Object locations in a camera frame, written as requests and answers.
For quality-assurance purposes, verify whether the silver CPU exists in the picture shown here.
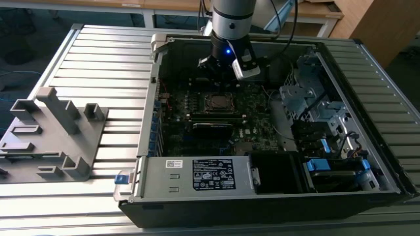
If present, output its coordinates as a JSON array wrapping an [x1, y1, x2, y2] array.
[[211, 94, 234, 109]]

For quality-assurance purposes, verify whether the metal socket cover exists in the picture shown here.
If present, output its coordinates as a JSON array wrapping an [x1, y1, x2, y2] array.
[[206, 93, 239, 114]]

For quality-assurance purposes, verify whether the CPU socket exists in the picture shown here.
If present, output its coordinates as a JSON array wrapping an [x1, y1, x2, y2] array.
[[204, 92, 240, 115]]

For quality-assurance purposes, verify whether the black RAM slot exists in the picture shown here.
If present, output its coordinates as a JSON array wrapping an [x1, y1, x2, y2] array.
[[192, 117, 247, 124], [191, 112, 247, 119]]

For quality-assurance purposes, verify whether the beige case foot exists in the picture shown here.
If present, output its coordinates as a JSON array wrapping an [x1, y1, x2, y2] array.
[[150, 33, 168, 60]]

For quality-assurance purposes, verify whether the pale blue teach pendant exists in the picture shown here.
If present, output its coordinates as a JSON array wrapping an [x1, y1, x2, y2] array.
[[264, 0, 295, 31]]

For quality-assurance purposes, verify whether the metal disk bay cage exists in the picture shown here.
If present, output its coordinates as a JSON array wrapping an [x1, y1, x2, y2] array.
[[278, 53, 352, 130]]

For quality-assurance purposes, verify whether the green motherboard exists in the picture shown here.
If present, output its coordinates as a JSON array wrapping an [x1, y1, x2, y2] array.
[[154, 78, 298, 157]]

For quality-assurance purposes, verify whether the wooden desk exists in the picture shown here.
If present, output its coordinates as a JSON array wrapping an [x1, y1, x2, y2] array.
[[0, 0, 344, 38]]

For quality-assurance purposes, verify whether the gray plastic card guide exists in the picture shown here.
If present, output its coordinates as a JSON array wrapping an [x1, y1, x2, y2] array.
[[270, 99, 296, 152]]

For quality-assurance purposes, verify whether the black graphics card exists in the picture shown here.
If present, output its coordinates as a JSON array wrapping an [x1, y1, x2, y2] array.
[[192, 122, 236, 140]]

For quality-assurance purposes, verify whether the gray chipset heatsink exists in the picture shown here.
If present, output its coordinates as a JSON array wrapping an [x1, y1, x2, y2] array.
[[235, 142, 256, 152]]

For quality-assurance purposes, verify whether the wooden cabinet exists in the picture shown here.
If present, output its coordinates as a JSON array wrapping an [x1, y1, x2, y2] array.
[[330, 0, 420, 68]]

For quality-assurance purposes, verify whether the blue disk carrier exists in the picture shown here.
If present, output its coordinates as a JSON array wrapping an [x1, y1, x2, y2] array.
[[303, 158, 375, 194]]

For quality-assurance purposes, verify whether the silver power supply unit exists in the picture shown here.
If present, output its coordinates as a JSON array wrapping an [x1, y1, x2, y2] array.
[[131, 156, 256, 199]]

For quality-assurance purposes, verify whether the blue case latch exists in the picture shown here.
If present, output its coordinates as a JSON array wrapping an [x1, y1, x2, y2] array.
[[112, 169, 136, 202]]

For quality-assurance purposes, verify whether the gray parts rack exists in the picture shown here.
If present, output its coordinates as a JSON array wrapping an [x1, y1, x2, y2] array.
[[0, 86, 110, 184]]

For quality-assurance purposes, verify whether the black PC case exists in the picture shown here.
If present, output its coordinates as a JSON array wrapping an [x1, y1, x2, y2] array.
[[114, 33, 420, 229]]

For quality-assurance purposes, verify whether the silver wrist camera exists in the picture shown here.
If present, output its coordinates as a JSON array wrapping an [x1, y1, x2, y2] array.
[[231, 54, 263, 81]]

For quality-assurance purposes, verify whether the colored wire bundle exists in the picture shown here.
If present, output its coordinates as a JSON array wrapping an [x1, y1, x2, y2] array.
[[346, 146, 367, 159]]

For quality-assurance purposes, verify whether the blue floor cable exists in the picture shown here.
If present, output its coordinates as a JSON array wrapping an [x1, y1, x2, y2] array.
[[0, 69, 44, 104]]

